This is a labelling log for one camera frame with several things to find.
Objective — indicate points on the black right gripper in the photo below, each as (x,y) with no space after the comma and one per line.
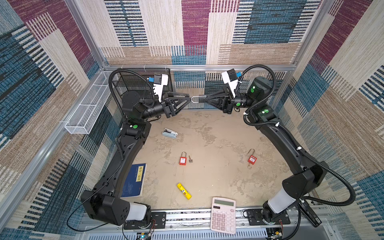
(226,103)

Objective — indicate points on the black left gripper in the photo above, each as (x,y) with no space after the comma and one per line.
(168,106)

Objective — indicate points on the small black padlock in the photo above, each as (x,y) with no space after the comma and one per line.
(198,99)

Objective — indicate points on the red padlock with key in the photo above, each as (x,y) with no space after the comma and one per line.
(183,159)

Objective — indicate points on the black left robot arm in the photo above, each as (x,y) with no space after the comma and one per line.
(104,203)

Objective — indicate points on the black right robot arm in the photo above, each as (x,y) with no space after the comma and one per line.
(308,173)

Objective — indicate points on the light blue stapler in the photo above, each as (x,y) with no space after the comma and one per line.
(169,133)

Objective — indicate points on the blue notebook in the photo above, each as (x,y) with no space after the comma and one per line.
(133,186)

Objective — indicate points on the yellow glue stick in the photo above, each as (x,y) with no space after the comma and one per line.
(184,191)

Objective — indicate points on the pink calculator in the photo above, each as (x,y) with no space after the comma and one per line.
(223,216)

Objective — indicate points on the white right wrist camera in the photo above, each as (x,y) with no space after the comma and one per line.
(231,77)

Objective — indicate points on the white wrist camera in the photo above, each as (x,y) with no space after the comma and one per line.
(231,77)
(159,81)

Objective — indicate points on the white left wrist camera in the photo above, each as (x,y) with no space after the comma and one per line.
(159,81)

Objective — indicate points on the black wire shelf rack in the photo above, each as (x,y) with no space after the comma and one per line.
(123,80)

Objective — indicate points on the white wire mesh basket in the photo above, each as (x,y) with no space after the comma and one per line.
(87,112)

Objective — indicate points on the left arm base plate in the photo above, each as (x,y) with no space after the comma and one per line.
(157,221)

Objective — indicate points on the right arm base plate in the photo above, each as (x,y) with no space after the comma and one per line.
(260,217)

